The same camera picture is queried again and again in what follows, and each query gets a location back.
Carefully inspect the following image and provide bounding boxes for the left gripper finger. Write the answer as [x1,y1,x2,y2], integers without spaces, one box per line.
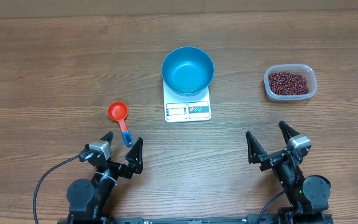
[100,131,113,145]
[125,138,143,174]

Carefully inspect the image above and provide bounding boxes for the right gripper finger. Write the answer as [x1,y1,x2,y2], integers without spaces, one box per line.
[246,131,266,164]
[278,121,300,144]

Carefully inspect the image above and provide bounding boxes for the red measuring scoop blue handle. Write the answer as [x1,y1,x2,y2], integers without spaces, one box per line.
[108,101,133,147]

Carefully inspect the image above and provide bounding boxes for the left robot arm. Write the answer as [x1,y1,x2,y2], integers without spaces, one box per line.
[66,132,143,223]

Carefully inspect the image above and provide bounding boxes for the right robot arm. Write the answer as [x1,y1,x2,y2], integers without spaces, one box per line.
[246,121,333,223]

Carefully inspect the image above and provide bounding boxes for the white digital kitchen scale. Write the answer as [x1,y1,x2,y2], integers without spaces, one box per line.
[163,82,211,123]

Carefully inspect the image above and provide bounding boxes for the blue metal bowl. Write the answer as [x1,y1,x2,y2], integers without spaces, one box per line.
[162,46,215,96]

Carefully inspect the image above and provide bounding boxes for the red adzuki beans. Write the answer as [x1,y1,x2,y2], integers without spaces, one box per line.
[268,72,309,95]

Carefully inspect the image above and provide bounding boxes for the clear plastic bean container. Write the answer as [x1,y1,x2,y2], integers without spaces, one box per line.
[264,64,318,102]

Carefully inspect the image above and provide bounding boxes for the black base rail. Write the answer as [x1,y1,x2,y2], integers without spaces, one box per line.
[112,213,334,224]

